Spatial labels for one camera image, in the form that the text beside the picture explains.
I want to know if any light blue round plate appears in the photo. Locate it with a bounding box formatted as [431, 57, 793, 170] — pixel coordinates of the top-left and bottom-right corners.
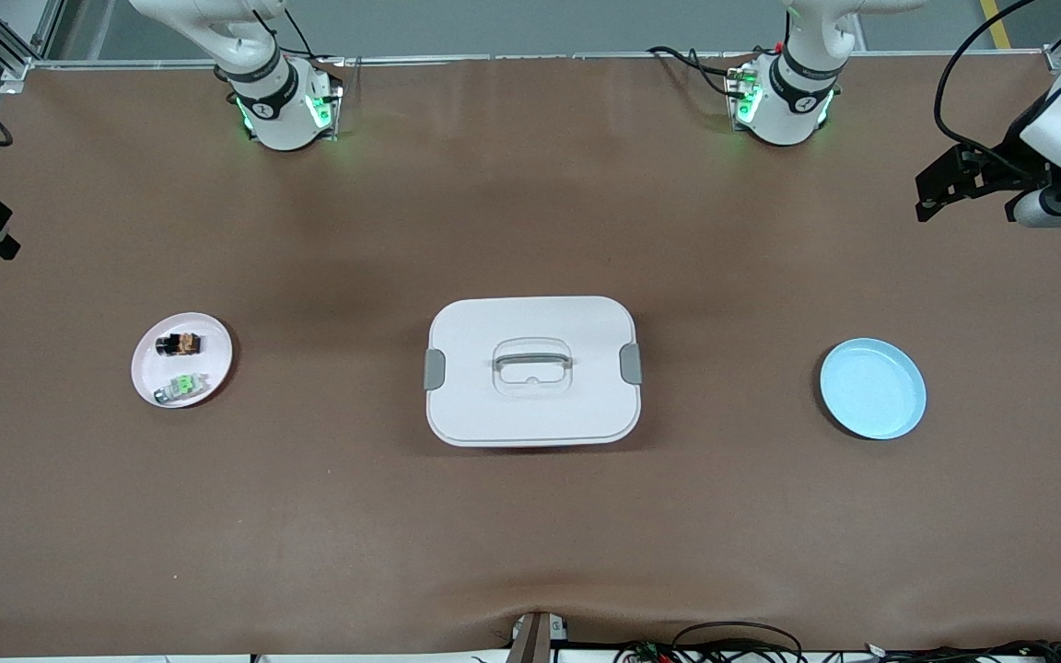
[819, 338, 927, 441]

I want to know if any pink round plate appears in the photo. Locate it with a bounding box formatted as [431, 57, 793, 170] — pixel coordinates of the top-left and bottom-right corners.
[131, 313, 235, 409]

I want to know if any black left base cable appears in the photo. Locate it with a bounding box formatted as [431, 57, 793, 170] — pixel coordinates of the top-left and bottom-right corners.
[647, 44, 745, 99]

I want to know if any black base cable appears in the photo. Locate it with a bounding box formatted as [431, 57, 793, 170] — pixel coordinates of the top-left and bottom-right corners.
[252, 7, 340, 67]
[647, 44, 745, 99]

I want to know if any black right base cable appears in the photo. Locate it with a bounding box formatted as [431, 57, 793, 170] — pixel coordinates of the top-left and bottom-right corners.
[252, 7, 340, 67]

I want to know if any white lidded box, grey handle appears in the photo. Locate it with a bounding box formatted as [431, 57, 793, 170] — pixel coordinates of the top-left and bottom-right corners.
[424, 296, 643, 448]

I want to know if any black cable bundle with loop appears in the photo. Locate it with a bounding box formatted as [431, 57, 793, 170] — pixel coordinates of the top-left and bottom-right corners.
[616, 621, 808, 663]

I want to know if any metal table edge bracket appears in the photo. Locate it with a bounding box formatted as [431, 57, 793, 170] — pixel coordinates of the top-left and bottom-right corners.
[506, 610, 570, 663]

